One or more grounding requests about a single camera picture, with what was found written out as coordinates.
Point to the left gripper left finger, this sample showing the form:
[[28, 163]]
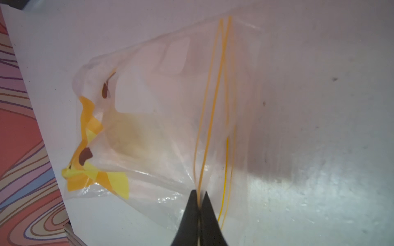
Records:
[[188, 231]]

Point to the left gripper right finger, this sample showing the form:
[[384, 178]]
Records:
[[210, 234]]

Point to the clear resealable plastic bag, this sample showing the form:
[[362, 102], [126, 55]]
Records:
[[169, 116]]

